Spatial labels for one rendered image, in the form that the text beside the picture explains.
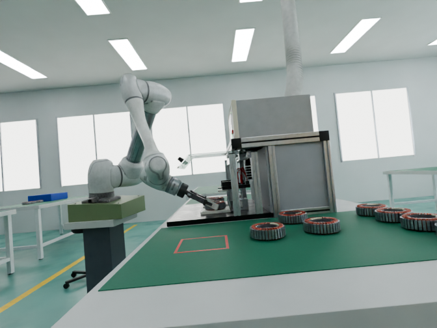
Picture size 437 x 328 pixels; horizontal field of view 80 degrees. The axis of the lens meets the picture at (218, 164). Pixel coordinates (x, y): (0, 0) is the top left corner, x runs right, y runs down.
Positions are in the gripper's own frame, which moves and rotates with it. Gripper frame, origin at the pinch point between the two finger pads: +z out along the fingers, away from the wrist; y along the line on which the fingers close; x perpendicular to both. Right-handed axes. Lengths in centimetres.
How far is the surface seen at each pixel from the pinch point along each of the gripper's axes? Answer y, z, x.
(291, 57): -115, 20, 157
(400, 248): 78, 37, 15
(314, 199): 23.4, 37.5, 22.6
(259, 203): 20.9, 16.0, 10.7
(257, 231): 58, 10, 3
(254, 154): 20.8, 5.0, 29.9
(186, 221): 19.0, -10.3, -10.4
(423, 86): -438, 380, 424
